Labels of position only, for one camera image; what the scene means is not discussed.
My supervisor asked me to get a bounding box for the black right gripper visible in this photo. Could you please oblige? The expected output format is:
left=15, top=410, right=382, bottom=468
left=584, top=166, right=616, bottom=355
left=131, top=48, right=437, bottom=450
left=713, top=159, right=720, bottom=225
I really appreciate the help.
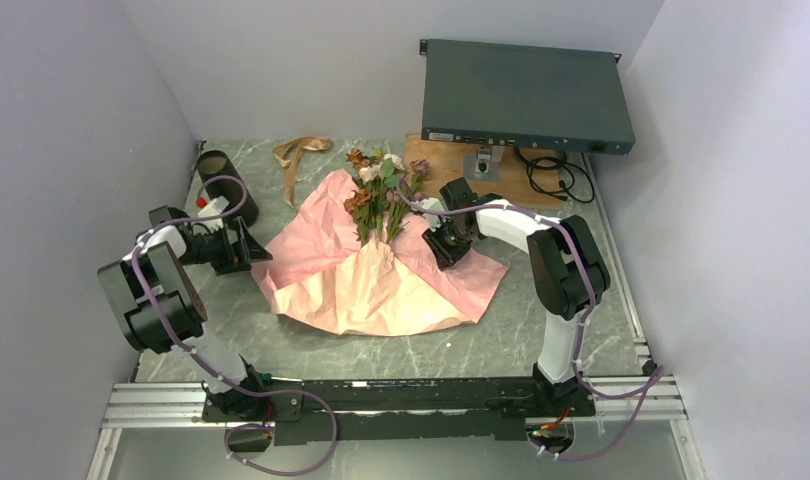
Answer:
left=422, top=218, right=475, bottom=272

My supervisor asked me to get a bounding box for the brown ribbon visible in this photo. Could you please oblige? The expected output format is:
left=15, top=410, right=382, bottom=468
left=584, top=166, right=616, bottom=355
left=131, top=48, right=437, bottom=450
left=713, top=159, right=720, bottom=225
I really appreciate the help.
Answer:
left=272, top=136, right=333, bottom=210

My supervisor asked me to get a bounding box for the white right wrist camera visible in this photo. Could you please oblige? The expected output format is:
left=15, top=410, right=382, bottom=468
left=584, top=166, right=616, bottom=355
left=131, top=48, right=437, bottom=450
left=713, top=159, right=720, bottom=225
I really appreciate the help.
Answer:
left=418, top=197, right=446, bottom=225

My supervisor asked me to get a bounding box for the bunch of artificial flowers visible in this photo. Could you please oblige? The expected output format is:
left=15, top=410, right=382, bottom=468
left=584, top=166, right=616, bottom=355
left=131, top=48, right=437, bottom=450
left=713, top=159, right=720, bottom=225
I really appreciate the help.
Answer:
left=343, top=148, right=431, bottom=245

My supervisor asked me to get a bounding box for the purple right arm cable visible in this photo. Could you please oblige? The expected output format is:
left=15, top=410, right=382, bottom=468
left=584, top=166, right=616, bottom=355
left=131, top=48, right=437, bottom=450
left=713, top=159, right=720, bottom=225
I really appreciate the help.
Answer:
left=394, top=178, right=665, bottom=464

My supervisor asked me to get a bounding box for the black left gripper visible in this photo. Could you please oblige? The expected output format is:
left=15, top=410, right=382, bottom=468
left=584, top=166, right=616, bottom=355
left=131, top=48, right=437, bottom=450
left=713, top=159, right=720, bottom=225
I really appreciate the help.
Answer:
left=178, top=217, right=271, bottom=277

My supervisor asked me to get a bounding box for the dark grey network switch box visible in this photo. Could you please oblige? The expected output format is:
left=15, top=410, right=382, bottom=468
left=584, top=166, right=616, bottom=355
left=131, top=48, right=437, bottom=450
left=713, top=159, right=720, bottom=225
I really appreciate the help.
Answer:
left=419, top=39, right=636, bottom=155

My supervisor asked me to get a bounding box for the metal stand bracket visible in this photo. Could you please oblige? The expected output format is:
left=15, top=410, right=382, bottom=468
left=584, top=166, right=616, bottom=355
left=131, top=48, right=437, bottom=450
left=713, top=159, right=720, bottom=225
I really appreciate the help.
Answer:
left=463, top=145, right=505, bottom=183

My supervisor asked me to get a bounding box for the black coiled cable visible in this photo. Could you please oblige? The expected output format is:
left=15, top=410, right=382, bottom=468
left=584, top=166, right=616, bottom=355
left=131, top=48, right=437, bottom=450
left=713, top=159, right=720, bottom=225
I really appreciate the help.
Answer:
left=514, top=147, right=596, bottom=204

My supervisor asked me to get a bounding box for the wooden board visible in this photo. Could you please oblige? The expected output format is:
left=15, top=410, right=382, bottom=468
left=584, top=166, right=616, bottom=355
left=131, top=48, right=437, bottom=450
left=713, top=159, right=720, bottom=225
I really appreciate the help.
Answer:
left=404, top=135, right=563, bottom=211

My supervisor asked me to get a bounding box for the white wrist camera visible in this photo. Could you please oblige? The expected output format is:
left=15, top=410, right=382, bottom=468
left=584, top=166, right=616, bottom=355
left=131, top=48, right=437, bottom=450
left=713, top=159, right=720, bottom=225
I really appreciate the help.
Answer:
left=195, top=196, right=229, bottom=231
left=418, top=197, right=446, bottom=225

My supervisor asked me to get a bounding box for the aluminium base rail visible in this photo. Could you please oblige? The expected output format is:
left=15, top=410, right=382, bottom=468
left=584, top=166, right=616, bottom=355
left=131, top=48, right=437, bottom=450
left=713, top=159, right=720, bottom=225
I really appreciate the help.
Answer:
left=86, top=375, right=709, bottom=479

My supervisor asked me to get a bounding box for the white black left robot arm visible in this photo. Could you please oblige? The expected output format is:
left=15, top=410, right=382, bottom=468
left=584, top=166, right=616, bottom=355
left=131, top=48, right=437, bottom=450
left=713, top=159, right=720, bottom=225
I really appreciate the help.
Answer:
left=97, top=206, right=272, bottom=420

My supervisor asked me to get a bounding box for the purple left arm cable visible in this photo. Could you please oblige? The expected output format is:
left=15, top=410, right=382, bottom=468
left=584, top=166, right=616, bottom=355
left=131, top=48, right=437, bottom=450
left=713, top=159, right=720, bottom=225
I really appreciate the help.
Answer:
left=129, top=174, right=340, bottom=478

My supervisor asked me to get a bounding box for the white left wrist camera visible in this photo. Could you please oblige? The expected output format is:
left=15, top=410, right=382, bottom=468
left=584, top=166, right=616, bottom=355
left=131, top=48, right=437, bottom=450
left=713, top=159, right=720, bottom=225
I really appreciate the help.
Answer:
left=195, top=196, right=229, bottom=231

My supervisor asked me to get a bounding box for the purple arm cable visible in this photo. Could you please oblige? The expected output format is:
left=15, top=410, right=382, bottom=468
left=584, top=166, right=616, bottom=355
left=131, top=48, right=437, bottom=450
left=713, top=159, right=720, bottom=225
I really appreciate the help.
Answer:
left=394, top=178, right=665, bottom=464
left=129, top=174, right=340, bottom=478

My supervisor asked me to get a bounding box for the black cylindrical vase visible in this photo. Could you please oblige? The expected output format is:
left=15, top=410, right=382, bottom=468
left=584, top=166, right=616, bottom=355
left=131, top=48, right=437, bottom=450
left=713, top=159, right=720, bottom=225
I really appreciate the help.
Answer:
left=195, top=150, right=259, bottom=226

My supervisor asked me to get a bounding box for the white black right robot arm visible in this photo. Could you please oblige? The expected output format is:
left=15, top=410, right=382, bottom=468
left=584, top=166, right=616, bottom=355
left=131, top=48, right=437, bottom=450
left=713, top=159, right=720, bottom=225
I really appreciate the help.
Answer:
left=412, top=178, right=611, bottom=415

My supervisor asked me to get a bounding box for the black mounting base plate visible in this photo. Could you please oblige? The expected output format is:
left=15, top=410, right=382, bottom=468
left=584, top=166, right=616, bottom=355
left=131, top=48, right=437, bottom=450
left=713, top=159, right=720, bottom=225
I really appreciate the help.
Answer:
left=202, top=376, right=596, bottom=446

